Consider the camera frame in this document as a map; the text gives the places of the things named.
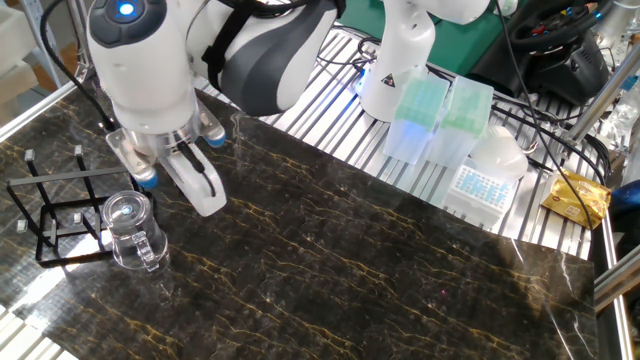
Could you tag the blue pipette tip box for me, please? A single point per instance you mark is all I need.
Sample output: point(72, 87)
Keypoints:
point(477, 192)

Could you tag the black steering wheel controller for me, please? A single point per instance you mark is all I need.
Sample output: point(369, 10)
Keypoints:
point(565, 70)

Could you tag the white plastic dome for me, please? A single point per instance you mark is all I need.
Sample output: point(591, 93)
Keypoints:
point(500, 155)

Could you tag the white foam box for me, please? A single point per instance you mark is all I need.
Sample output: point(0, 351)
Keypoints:
point(15, 40)

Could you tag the green pipette tip box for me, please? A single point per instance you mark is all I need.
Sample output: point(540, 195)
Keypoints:
point(467, 110)
point(420, 105)

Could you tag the aluminium corner post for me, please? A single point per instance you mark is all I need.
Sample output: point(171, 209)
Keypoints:
point(75, 35)

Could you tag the dark marble pattern board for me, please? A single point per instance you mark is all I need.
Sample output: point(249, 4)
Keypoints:
point(325, 275)

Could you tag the crumpled clear plastic bag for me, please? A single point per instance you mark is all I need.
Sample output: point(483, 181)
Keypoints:
point(622, 120)

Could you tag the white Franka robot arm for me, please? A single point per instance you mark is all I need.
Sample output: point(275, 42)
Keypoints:
point(145, 75)

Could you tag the gold foil snack packet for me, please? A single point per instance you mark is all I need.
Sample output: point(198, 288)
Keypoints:
point(575, 197)

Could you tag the aluminium diagonal strut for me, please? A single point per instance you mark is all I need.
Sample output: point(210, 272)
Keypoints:
point(602, 98)

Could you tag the grey slotted steel upright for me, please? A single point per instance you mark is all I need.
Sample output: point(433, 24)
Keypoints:
point(46, 45)

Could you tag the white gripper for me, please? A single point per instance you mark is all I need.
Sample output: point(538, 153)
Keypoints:
point(200, 190)

